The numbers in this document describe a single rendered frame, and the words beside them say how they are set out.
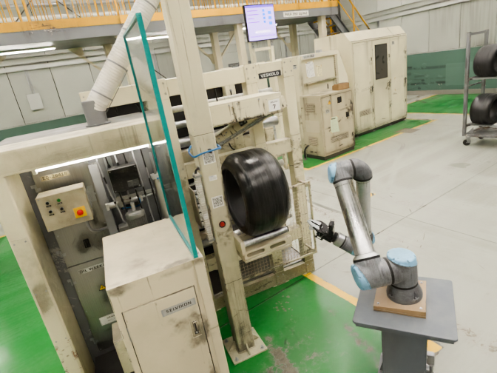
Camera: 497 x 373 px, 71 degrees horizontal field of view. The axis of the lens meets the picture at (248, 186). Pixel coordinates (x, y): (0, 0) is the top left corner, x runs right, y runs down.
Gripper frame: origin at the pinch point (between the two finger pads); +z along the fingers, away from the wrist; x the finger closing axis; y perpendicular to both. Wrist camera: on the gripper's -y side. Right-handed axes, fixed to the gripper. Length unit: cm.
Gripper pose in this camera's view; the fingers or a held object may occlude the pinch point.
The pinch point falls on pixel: (309, 220)
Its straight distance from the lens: 228.1
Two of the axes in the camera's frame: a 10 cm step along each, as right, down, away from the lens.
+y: -3.0, 5.8, 7.6
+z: -8.7, -4.9, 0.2
